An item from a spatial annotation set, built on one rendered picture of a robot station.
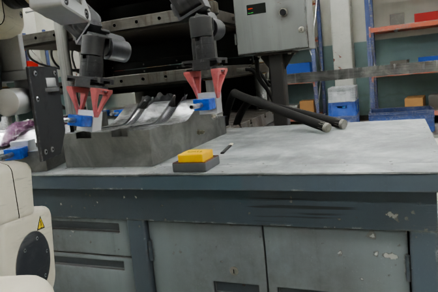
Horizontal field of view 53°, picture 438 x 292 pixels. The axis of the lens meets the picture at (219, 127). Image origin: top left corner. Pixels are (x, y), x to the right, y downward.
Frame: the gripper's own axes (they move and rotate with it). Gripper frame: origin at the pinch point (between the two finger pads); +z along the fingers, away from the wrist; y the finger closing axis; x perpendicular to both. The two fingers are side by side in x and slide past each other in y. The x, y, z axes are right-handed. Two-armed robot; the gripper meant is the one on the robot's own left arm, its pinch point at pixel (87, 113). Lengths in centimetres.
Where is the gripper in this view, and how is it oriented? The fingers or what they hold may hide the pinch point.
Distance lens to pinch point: 116.6
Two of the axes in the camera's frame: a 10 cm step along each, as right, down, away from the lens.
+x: -3.7, 0.0, -9.3
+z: -0.9, 10.0, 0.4
